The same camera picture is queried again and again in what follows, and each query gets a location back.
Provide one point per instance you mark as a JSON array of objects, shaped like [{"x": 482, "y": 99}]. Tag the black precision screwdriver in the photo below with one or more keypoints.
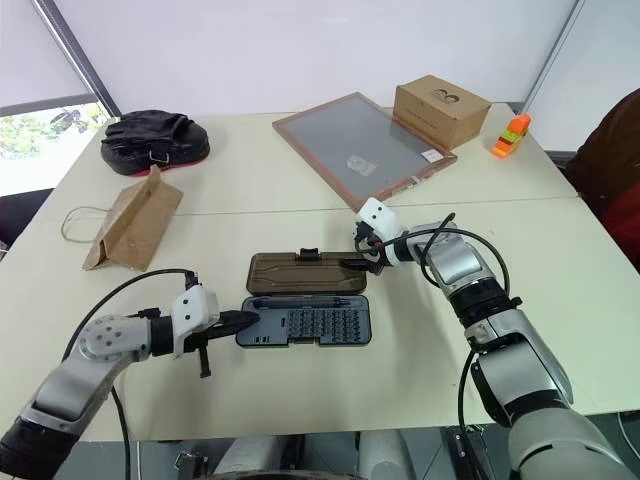
[{"x": 305, "y": 301}]

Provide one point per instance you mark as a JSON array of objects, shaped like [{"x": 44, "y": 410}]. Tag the silver rounded robot leg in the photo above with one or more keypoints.
[
  {"x": 385, "y": 455},
  {"x": 255, "y": 457}
]

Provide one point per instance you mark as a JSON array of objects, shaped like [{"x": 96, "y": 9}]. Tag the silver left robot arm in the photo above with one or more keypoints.
[{"x": 107, "y": 342}]

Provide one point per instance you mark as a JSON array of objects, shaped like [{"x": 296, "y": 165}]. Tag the dark chair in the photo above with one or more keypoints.
[{"x": 20, "y": 215}]

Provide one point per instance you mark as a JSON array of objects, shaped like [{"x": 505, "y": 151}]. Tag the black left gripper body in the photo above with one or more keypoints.
[{"x": 202, "y": 336}]

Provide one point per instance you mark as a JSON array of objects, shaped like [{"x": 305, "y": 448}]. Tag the brown framed grey board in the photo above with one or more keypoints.
[{"x": 355, "y": 145}]

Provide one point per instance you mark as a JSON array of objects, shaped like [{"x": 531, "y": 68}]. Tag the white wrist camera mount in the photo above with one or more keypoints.
[
  {"x": 380, "y": 215},
  {"x": 192, "y": 310}
]

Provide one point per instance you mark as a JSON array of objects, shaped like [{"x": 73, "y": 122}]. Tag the white sticker label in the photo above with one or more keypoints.
[{"x": 433, "y": 156}]

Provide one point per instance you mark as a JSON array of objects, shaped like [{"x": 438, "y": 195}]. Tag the black fabric bag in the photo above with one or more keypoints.
[{"x": 155, "y": 142}]

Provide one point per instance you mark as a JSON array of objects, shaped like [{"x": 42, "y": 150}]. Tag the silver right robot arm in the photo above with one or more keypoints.
[{"x": 520, "y": 360}]

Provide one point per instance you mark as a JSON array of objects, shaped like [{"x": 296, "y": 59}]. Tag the black screwdriver bit case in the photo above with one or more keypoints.
[{"x": 305, "y": 280}]

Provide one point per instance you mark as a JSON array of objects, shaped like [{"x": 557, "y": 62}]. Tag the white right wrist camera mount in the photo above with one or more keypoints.
[{"x": 380, "y": 215}]

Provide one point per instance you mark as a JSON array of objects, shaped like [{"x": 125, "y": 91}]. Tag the person in dark red clothes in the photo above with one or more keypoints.
[{"x": 617, "y": 185}]

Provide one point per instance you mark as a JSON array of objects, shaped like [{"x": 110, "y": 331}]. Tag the brown paper bag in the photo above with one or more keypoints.
[{"x": 135, "y": 220}]

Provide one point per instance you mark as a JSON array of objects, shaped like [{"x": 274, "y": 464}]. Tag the black window frame bar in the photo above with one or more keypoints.
[{"x": 82, "y": 60}]

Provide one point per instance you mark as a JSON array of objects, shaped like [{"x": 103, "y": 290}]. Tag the small clear plastic piece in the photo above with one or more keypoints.
[{"x": 361, "y": 164}]

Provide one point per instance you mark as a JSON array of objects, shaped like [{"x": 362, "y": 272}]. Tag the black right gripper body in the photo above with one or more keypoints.
[{"x": 371, "y": 245}]

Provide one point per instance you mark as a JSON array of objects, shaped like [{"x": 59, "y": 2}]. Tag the orange toy block figure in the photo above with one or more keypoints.
[{"x": 512, "y": 136}]

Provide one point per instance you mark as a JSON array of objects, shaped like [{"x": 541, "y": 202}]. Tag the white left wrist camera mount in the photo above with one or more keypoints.
[{"x": 192, "y": 310}]

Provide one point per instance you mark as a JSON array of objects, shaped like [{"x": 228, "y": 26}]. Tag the brown cardboard box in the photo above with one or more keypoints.
[{"x": 435, "y": 112}]

